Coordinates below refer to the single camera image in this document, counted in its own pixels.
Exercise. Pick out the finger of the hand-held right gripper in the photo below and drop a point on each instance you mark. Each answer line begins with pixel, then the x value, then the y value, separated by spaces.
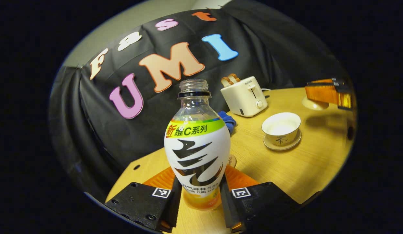
pixel 328 94
pixel 324 81

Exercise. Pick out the round brown coaster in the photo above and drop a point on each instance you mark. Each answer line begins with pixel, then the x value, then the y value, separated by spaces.
pixel 233 161

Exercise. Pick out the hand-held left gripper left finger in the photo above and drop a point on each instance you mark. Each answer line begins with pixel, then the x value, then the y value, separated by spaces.
pixel 143 203

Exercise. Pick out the cream ceramic teacup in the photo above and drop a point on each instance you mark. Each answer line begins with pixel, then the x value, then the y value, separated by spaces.
pixel 281 128

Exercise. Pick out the cream ceramic saucer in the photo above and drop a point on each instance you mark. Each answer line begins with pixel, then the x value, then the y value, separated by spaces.
pixel 282 145

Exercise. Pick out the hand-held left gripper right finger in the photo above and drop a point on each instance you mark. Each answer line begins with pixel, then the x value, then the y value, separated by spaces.
pixel 263 201

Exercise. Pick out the black backdrop cloth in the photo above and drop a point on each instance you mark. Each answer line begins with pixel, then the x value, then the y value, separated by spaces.
pixel 100 136

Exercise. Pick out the blue folded towel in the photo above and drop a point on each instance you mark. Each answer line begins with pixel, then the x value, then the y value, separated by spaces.
pixel 228 120

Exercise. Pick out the cream teacup lid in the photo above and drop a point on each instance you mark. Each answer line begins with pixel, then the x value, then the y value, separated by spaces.
pixel 313 104

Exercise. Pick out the white toaster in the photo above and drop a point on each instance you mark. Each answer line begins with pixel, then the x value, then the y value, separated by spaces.
pixel 245 97

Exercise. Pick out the brown bread slice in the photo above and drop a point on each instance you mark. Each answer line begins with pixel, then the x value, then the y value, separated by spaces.
pixel 226 82
pixel 234 78

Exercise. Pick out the clear water bottle white label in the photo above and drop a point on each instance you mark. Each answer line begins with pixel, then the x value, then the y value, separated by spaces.
pixel 196 149

